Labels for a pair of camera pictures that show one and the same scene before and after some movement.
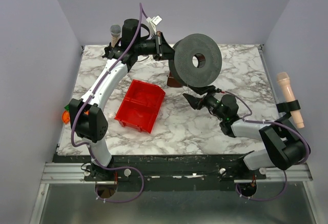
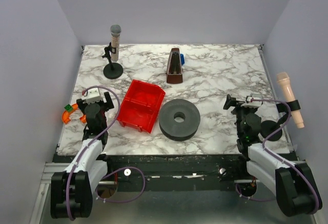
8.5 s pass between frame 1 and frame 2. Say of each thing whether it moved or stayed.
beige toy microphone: stayed
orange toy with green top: stayed
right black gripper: moved
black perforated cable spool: moved
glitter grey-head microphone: stayed
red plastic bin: stayed
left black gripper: moved
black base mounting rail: stayed
